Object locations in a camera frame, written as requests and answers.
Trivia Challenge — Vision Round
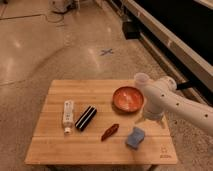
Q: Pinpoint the white ceramic cup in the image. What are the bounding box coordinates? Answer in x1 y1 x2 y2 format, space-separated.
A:
134 73 150 89

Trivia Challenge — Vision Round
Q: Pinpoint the long white rail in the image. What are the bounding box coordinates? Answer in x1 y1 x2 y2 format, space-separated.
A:
122 0 213 91

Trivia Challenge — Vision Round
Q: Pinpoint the black box on floor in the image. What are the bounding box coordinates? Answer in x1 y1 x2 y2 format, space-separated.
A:
122 22 140 39

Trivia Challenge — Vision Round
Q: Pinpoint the white remote controller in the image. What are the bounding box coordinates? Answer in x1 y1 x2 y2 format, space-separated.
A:
62 100 74 134

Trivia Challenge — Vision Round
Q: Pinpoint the wooden table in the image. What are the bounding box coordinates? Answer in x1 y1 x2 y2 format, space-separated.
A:
25 80 177 165

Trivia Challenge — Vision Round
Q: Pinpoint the blue sponge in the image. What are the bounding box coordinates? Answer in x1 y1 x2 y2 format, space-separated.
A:
126 127 145 150

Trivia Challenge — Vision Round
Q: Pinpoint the white machine base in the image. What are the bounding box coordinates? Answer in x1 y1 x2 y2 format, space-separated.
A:
49 0 75 13

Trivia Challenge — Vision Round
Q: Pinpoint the orange bowl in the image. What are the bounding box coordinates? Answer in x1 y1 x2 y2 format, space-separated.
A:
112 86 144 113

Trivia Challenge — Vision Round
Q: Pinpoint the red pepper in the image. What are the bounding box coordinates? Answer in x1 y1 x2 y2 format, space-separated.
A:
101 124 119 141

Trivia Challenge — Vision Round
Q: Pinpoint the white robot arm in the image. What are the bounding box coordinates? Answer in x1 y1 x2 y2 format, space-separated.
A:
134 73 213 136

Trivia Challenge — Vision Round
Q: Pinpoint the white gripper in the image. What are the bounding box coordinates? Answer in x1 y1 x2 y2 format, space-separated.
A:
135 106 165 128

